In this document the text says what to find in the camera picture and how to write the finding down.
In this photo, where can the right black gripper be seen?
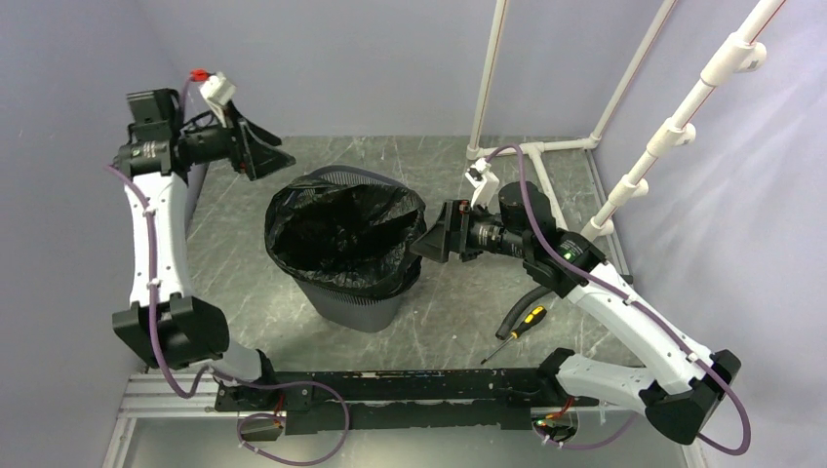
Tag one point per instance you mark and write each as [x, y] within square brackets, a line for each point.
[445, 236]

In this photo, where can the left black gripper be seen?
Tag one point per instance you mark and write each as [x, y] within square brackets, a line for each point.
[253, 147]

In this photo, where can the black trash bag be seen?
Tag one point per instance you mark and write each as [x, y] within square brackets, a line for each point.
[346, 237]

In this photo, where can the grey mesh trash bin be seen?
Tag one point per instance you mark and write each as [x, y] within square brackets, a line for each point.
[348, 310]

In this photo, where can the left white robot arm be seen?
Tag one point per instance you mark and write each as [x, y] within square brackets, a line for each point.
[165, 324]

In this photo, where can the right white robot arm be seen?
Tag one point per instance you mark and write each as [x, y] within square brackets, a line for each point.
[679, 383]

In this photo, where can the yellow black screwdriver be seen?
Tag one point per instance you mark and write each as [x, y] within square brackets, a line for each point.
[530, 321]

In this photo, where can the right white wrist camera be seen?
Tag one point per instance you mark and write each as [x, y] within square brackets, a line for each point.
[484, 181]

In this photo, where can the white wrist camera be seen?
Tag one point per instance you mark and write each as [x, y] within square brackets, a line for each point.
[484, 181]
[216, 90]

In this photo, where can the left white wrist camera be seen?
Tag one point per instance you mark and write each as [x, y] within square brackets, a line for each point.
[216, 90]

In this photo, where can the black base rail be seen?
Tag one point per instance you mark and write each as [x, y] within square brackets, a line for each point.
[510, 399]

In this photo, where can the aluminium extrusion rail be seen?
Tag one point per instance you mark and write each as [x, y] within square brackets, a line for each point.
[150, 396]

